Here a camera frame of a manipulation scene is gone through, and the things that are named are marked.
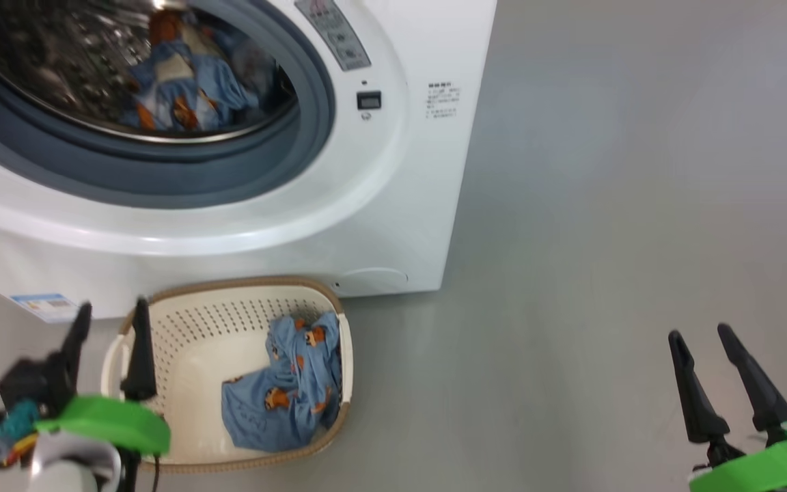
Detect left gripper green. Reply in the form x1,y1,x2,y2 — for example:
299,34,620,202
35,297,172,457

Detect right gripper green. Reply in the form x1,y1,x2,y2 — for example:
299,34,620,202
668,323,787,492

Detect blue bear print garment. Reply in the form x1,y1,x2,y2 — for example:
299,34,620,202
119,10,278,132
221,311,343,453

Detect cream perforated laundry basket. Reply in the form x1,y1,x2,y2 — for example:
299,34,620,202
100,275,355,476

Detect grey rubber door gasket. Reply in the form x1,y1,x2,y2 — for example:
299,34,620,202
0,0,336,209

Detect white front-load washing machine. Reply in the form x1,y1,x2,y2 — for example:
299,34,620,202
0,0,498,320

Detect blue white energy label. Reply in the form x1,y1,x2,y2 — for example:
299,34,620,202
10,292,81,324

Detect grey instruction sticker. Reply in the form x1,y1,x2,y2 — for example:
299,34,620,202
294,0,372,72

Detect printed text warning label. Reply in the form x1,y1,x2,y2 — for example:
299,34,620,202
425,82,462,121

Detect teal cable connector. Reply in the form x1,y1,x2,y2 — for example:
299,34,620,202
0,400,40,441

